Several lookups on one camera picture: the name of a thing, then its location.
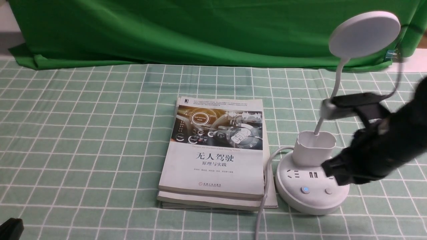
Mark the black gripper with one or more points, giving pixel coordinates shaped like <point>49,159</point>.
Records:
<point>375,152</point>

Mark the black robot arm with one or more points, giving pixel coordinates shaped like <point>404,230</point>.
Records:
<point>416,124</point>

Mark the blue binder clip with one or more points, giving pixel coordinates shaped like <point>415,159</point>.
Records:
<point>391,55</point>

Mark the top self-driving textbook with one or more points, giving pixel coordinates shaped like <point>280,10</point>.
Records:
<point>216,149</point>

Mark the green backdrop cloth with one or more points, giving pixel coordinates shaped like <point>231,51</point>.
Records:
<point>249,33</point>

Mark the bottom book under textbook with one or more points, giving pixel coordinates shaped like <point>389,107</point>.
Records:
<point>179,201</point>

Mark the green checked tablecloth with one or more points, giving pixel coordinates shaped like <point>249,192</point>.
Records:
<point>82,150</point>

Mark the black object bottom left corner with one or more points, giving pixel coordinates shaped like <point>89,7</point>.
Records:
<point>11,229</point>

